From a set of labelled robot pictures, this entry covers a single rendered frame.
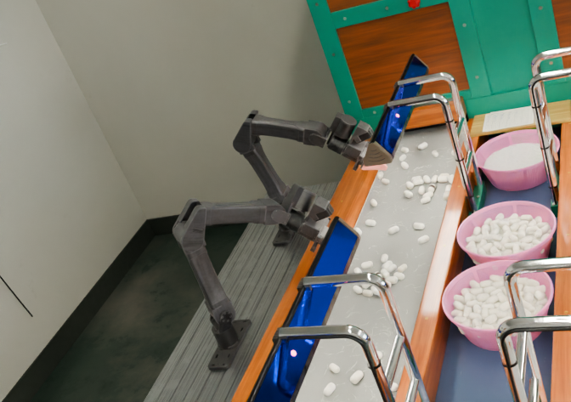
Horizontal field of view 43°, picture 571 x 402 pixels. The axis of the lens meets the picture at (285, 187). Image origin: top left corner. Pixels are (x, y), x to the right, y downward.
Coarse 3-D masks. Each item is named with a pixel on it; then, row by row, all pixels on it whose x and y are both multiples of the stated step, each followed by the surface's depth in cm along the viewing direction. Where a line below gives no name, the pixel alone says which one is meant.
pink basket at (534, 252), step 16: (496, 208) 209; (528, 208) 205; (544, 208) 200; (464, 224) 207; (464, 240) 204; (544, 240) 187; (480, 256) 191; (496, 256) 188; (512, 256) 186; (528, 256) 188; (544, 256) 192; (496, 272) 194
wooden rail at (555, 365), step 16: (560, 160) 219; (560, 176) 211; (560, 192) 204; (560, 208) 197; (560, 224) 191; (560, 240) 185; (560, 256) 180; (560, 272) 175; (560, 288) 170; (560, 304) 165; (560, 336) 157; (560, 352) 153; (560, 368) 149; (560, 384) 146; (560, 400) 142
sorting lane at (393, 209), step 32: (416, 160) 256; (448, 160) 248; (384, 192) 244; (416, 192) 236; (384, 224) 226; (416, 256) 205; (352, 288) 203; (416, 288) 193; (352, 320) 190; (384, 320) 186; (320, 352) 184; (352, 352) 180; (384, 352) 176; (320, 384) 173; (352, 384) 170
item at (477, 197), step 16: (400, 80) 221; (416, 80) 218; (432, 80) 217; (448, 80) 215; (416, 96) 206; (432, 96) 203; (448, 112) 204; (448, 128) 207; (464, 128) 222; (464, 176) 214; (480, 176) 230; (480, 192) 228; (480, 208) 222
